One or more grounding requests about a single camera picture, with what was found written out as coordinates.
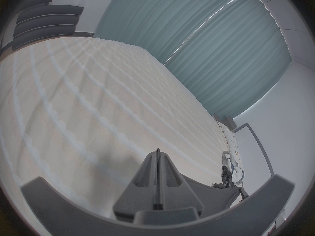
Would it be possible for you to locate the white printed pillow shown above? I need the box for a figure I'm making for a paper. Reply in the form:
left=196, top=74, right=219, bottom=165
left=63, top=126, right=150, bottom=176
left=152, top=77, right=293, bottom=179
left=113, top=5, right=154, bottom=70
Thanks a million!
left=218, top=122, right=243, bottom=171

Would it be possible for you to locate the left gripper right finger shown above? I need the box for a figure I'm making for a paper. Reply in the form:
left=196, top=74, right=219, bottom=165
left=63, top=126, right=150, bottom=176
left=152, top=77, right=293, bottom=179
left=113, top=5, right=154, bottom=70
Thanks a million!
left=159, top=151, right=204, bottom=215

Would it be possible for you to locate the pile of clothes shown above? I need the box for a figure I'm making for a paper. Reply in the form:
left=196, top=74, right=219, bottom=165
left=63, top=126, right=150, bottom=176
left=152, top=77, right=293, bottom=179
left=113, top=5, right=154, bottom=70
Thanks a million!
left=221, top=151, right=245, bottom=184

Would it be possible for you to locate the blue-green curtain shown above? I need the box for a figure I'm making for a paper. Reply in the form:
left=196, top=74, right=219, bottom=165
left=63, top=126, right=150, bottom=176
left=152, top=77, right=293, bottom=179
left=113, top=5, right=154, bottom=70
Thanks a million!
left=164, top=0, right=293, bottom=120
left=95, top=0, right=248, bottom=64

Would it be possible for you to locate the grey bedside table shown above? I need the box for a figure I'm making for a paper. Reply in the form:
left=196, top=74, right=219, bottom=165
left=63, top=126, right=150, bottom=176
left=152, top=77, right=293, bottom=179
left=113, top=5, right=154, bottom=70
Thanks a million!
left=213, top=114, right=237, bottom=130

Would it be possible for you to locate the black T-shirt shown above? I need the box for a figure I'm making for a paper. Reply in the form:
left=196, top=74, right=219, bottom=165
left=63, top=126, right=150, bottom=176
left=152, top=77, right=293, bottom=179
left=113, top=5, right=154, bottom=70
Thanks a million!
left=180, top=173, right=249, bottom=209

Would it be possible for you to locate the bed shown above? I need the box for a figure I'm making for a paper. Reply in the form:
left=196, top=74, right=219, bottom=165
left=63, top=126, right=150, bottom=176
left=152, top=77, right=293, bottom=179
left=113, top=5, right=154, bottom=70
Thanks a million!
left=0, top=37, right=275, bottom=218

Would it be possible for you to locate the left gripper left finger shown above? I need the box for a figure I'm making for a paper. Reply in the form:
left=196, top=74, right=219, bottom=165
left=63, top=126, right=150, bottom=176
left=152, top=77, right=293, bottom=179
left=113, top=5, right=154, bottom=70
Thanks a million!
left=113, top=148, right=159, bottom=218

